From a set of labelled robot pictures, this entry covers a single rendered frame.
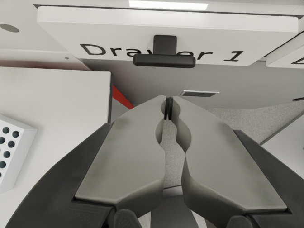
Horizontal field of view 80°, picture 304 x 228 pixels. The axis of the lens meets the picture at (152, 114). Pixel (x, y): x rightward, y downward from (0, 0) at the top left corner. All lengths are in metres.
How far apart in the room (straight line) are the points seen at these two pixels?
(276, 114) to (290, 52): 1.04
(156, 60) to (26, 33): 0.21
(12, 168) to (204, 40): 0.38
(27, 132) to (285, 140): 1.25
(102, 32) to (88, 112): 0.18
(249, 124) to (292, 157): 0.29
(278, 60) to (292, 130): 1.04
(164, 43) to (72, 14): 0.11
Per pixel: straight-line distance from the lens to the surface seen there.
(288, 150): 1.34
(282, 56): 0.33
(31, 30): 0.33
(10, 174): 0.43
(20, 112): 0.45
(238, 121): 1.23
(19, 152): 0.41
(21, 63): 0.51
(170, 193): 1.17
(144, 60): 0.22
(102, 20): 0.23
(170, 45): 0.23
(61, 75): 0.42
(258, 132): 1.29
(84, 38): 0.27
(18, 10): 0.29
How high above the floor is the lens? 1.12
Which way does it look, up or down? 86 degrees down
